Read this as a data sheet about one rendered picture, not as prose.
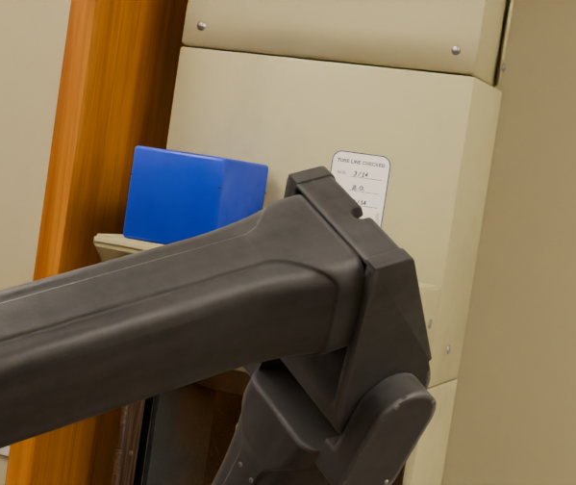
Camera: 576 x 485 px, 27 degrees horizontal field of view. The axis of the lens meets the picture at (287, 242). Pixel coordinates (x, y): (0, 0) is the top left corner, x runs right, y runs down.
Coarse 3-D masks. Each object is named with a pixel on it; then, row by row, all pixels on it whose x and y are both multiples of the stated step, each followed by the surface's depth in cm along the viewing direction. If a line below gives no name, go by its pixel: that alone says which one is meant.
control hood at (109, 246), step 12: (96, 240) 117; (108, 240) 116; (120, 240) 116; (132, 240) 115; (108, 252) 117; (120, 252) 116; (132, 252) 115; (420, 288) 109; (432, 288) 113; (432, 300) 112; (432, 312) 113; (432, 324) 113; (432, 336) 114
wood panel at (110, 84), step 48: (96, 0) 120; (144, 0) 128; (96, 48) 121; (144, 48) 130; (96, 96) 123; (144, 96) 131; (96, 144) 124; (144, 144) 133; (48, 192) 122; (96, 192) 125; (48, 240) 122; (48, 432) 124; (96, 432) 133; (48, 480) 126; (96, 480) 134
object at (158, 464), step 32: (192, 384) 124; (224, 384) 122; (160, 416) 125; (192, 416) 124; (224, 416) 122; (160, 448) 125; (192, 448) 124; (224, 448) 122; (160, 480) 125; (192, 480) 124
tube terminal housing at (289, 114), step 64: (192, 64) 126; (256, 64) 123; (320, 64) 120; (192, 128) 125; (256, 128) 123; (320, 128) 120; (384, 128) 117; (448, 128) 114; (448, 192) 114; (448, 256) 115; (448, 320) 118; (448, 384) 122
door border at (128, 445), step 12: (132, 408) 127; (132, 420) 127; (120, 432) 127; (132, 432) 127; (120, 444) 127; (132, 444) 127; (132, 456) 127; (120, 468) 127; (132, 468) 127; (120, 480) 127; (132, 480) 127
